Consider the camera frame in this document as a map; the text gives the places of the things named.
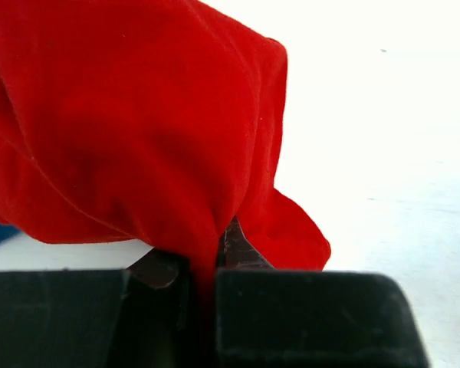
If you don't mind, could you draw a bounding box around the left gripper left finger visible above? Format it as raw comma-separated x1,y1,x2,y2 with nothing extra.
0,250,191,368

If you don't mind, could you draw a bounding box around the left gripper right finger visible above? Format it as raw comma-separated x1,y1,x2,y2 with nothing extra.
215,218,429,367

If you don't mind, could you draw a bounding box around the red t shirt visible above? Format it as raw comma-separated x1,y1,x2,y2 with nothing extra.
0,1,330,299

